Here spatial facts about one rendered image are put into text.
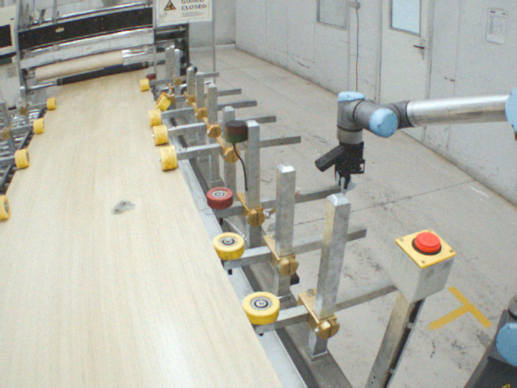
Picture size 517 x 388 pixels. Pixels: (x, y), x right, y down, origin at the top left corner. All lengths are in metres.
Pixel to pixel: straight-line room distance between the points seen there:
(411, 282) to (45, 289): 0.84
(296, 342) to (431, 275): 0.61
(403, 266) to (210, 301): 0.49
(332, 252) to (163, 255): 0.45
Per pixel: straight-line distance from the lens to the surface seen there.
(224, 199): 1.29
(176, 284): 0.98
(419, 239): 0.57
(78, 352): 0.88
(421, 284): 0.56
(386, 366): 0.73
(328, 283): 0.87
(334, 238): 0.81
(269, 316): 0.90
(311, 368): 1.05
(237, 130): 1.17
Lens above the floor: 1.54
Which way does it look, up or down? 29 degrees down
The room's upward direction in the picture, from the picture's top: straight up
